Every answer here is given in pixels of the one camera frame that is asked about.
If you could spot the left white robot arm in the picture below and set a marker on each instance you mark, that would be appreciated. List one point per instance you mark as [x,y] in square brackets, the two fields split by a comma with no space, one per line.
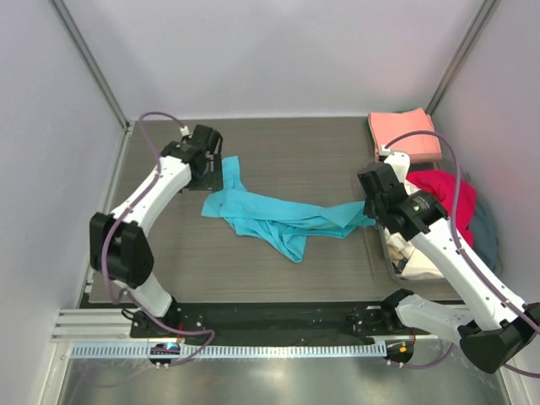
[118,241]

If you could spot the left aluminium frame post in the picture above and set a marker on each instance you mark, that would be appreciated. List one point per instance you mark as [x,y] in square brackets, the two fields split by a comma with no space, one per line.
[88,58]

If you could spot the folded green t shirt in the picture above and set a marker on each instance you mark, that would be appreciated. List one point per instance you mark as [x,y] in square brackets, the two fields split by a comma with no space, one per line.
[368,128]

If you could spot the cream t shirt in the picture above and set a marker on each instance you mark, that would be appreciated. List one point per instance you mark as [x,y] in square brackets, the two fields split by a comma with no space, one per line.
[410,262]

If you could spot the turquoise t shirt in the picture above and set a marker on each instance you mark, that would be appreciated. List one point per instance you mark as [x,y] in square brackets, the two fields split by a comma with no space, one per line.
[284,225]

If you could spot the aluminium frame post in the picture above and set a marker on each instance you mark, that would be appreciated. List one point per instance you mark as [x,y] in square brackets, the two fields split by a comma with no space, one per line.
[88,58]
[469,40]

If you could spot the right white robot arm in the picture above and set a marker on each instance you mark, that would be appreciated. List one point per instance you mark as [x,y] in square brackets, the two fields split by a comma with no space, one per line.
[496,324]

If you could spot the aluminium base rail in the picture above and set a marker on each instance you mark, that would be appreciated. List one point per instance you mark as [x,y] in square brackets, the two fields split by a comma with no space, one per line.
[90,325]

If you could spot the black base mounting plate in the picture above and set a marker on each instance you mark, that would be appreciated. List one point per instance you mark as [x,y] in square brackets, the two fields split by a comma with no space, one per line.
[292,324]

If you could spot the clear plastic bin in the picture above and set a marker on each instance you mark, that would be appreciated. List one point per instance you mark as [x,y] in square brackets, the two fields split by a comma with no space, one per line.
[439,180]

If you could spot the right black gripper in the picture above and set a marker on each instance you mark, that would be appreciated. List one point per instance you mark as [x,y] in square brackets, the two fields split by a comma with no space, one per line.
[368,208]

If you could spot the teal grey t shirt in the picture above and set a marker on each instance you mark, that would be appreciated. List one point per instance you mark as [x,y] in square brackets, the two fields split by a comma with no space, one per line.
[485,242]

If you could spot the right aluminium frame post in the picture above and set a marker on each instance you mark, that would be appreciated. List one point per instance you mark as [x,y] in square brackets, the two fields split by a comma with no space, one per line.
[469,40]

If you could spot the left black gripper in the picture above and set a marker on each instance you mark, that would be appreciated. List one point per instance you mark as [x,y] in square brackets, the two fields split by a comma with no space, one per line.
[214,181]

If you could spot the slotted grey cable duct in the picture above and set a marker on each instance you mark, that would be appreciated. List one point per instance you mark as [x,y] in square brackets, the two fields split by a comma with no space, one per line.
[171,351]

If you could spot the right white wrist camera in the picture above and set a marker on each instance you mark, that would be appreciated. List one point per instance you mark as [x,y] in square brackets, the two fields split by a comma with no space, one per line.
[400,161]

